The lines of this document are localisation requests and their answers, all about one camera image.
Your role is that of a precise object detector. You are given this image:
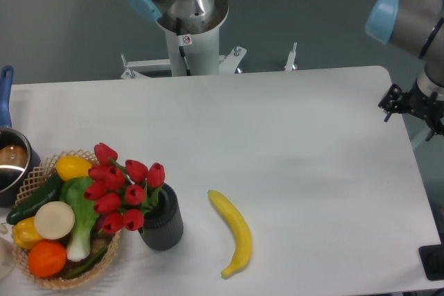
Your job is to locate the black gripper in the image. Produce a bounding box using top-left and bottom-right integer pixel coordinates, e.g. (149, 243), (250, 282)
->
(377, 84), (443, 141)

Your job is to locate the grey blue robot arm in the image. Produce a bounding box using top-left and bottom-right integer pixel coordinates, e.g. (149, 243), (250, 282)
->
(126, 0), (443, 137)

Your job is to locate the yellow squash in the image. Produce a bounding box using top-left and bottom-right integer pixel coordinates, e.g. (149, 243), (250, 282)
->
(55, 155), (92, 182)

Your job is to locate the orange fruit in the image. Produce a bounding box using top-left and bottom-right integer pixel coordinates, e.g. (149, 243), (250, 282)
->
(27, 240), (67, 277)

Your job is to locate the black cable on pedestal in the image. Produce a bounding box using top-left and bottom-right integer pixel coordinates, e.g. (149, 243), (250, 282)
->
(175, 17), (192, 76)

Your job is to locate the green bean pod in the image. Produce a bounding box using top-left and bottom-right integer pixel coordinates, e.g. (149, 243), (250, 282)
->
(62, 247), (108, 279)

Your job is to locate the woven wicker basket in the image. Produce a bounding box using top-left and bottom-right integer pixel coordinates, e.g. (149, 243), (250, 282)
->
(13, 150), (120, 290)

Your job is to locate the purple red radish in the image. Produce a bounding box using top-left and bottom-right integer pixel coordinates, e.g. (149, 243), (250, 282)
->
(94, 216), (105, 232)

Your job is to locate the black device at table edge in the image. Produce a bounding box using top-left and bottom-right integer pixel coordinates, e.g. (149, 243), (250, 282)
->
(418, 244), (443, 281)

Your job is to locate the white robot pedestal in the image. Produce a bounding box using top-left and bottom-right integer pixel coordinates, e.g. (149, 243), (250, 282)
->
(120, 0), (299, 80)

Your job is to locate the yellow banana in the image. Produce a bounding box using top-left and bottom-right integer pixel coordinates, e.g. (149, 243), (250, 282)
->
(207, 190), (253, 279)

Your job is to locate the red tulip bouquet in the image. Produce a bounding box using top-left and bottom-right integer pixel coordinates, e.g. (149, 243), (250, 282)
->
(83, 143), (166, 234)

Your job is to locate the dark grey ribbed vase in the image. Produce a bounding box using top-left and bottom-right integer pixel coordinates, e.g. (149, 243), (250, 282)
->
(140, 184), (184, 251)

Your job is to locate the green bok choy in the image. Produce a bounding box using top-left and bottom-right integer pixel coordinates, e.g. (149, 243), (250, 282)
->
(60, 176), (99, 262)

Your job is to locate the yellow bell pepper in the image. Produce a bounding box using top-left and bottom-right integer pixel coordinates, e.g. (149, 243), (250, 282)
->
(12, 216), (44, 250)

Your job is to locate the blue handled saucepan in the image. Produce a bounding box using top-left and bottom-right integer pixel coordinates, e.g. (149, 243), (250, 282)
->
(1, 65), (40, 207)

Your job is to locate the green cucumber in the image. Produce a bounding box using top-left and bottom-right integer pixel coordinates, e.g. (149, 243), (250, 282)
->
(6, 173), (65, 225)

